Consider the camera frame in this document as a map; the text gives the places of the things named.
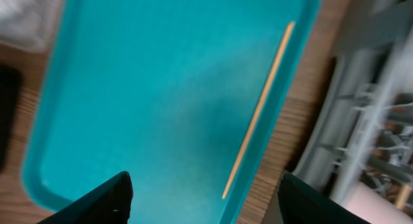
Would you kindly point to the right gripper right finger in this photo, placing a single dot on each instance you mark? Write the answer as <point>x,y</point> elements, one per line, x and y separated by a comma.
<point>299,203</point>

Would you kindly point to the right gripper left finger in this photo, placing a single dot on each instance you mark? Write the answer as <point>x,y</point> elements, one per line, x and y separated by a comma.
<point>109,203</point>

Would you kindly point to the small pink bowl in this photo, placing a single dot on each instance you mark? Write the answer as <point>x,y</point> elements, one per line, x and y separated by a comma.
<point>368,205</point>

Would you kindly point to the grey dishwasher rack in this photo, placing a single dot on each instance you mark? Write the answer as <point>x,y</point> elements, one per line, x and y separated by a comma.
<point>369,65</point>

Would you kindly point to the clear plastic waste bin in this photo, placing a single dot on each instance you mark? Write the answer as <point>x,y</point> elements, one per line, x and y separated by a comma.
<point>29,24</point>

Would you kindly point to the teal plastic tray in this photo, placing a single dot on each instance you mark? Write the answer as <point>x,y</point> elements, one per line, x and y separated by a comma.
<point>165,90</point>

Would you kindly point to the black tray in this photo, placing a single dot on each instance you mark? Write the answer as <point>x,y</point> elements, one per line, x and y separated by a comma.
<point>11,82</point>

